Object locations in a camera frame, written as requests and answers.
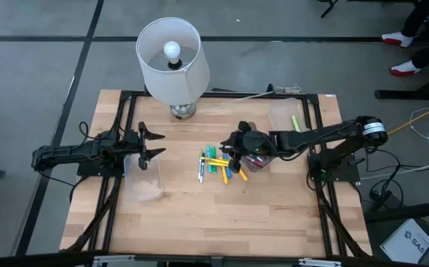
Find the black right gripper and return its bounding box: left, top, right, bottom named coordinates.
left=220, top=121, right=274, bottom=174

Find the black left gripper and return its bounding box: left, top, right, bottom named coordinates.
left=124, top=121, right=166, bottom=171

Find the teal Sharpie highlighter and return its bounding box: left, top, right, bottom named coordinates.
left=205, top=145, right=213, bottom=174

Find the blue highlighter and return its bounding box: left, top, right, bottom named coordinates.
left=222, top=154, right=233, bottom=179

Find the red Expo marker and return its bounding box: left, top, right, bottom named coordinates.
left=245, top=155, right=265, bottom=168

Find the grey translucent plastic bin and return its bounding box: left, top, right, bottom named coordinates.
left=242, top=122, right=280, bottom=174

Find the clear plastic bin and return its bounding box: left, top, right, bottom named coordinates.
left=123, top=154, right=165, bottom=203

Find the white shade silver table lamp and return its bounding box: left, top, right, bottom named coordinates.
left=135, top=16, right=211, bottom=121

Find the frosted white plastic bin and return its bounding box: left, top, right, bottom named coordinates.
left=267, top=97, right=311, bottom=134

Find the black stand foot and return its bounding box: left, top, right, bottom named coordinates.
left=319, top=0, right=340, bottom=19

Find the black desk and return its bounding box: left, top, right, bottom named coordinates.
left=374, top=70, right=429, bottom=101

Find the red and white shoe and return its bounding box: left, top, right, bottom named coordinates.
left=380, top=31, right=416, bottom=48
left=390, top=59, right=421, bottom=78

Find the black floor beam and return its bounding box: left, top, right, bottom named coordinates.
left=364, top=200, right=429, bottom=223

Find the white printed box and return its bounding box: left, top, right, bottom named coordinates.
left=379, top=217, right=429, bottom=264

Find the person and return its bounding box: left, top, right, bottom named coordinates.
left=380, top=0, right=429, bottom=78

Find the black aluminium table frame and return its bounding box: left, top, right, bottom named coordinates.
left=60, top=88, right=373, bottom=267

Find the white lamp cord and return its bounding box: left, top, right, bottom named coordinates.
left=213, top=85, right=302, bottom=107

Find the silver metal bracket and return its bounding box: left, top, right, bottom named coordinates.
left=298, top=258, right=343, bottom=267
left=92, top=254, right=136, bottom=267

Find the black cable bundle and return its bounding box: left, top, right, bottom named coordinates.
left=358, top=146, right=406, bottom=212

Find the yellow extension cable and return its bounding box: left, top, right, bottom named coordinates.
left=387, top=98, right=429, bottom=136

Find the thin white cable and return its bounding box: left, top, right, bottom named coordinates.
left=409, top=107, right=429, bottom=140

